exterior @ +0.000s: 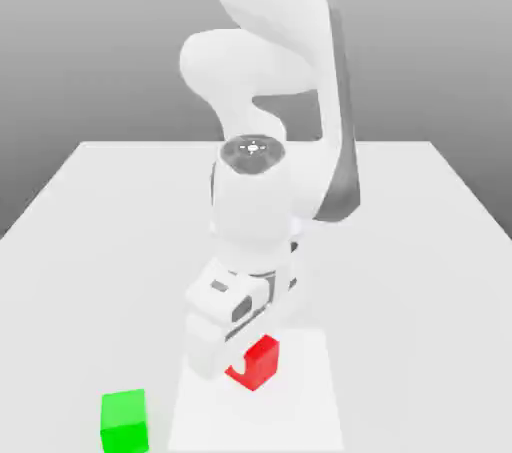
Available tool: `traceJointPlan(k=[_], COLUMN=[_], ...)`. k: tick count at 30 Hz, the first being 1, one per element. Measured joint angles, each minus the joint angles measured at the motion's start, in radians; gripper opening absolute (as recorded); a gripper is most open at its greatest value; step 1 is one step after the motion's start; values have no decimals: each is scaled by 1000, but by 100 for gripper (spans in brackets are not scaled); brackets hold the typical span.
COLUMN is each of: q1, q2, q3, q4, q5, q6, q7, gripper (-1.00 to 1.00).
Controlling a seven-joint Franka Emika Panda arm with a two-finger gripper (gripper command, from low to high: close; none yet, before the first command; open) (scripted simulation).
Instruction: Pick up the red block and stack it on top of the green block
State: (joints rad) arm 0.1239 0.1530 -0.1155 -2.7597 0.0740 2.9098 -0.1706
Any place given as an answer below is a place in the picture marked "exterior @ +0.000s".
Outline small green cube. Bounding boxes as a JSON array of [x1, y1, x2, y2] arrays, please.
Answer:
[[99, 388, 150, 453]]

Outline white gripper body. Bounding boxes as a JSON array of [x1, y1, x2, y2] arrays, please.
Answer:
[[185, 279, 310, 381]]

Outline small red cube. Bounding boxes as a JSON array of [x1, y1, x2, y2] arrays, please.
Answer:
[[223, 334, 281, 393]]

